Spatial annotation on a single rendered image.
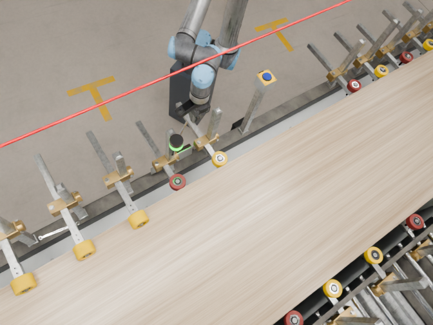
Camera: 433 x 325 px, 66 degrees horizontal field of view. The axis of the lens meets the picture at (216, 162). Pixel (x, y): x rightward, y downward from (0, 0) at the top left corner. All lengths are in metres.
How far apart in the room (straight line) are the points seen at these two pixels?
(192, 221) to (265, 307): 0.49
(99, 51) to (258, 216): 2.21
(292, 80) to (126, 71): 1.51
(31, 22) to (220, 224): 2.66
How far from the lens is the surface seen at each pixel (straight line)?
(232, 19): 2.00
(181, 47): 1.51
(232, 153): 2.05
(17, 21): 3.67
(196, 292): 1.55
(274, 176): 1.74
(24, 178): 2.79
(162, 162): 1.71
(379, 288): 1.88
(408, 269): 2.17
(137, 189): 1.85
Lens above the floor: 2.44
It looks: 65 degrees down
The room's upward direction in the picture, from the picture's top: 20 degrees clockwise
